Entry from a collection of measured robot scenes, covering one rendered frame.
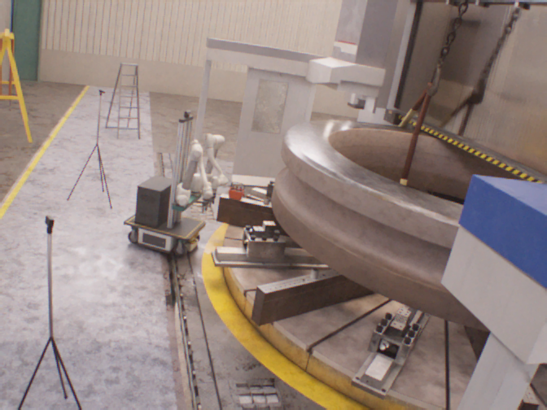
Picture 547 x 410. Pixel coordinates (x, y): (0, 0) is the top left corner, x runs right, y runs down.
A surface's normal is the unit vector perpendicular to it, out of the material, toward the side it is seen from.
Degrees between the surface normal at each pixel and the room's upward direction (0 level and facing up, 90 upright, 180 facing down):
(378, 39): 90
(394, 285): 90
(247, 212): 90
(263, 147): 90
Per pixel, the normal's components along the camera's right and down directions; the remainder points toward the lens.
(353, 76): 0.23, 0.37
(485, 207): -0.96, -0.07
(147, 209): -0.23, 0.29
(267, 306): 0.59, 0.37
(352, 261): -0.70, 0.13
